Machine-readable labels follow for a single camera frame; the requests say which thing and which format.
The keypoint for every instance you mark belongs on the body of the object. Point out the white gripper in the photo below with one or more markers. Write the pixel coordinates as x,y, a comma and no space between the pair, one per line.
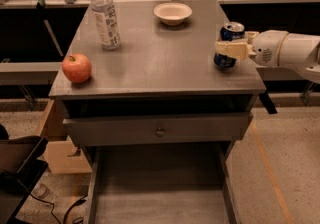
267,49

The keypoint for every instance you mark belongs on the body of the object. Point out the blue pepsi can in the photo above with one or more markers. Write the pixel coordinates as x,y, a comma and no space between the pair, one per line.
229,32

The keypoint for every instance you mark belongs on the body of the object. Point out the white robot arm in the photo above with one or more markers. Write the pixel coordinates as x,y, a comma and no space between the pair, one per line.
299,53

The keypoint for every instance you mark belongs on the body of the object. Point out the grey drawer cabinet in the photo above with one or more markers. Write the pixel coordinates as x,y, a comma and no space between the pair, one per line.
157,70

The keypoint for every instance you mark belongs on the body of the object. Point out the grey top drawer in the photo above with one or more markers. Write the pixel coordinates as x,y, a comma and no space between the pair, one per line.
134,130

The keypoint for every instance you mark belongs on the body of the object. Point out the grey open middle drawer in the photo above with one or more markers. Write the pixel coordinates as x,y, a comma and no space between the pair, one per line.
185,183

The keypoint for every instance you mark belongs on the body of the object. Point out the white paper bowl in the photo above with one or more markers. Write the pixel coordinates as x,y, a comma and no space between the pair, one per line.
172,14

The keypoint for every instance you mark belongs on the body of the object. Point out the clear plastic water bottle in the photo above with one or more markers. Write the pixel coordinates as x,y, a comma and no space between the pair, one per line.
105,18

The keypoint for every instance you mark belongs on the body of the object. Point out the red apple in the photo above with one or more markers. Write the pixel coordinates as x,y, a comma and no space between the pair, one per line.
77,68

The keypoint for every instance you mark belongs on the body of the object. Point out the cardboard box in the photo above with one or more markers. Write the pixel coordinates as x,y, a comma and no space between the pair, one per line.
61,154

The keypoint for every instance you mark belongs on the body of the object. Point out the black bin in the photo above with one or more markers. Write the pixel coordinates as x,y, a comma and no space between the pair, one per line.
20,170

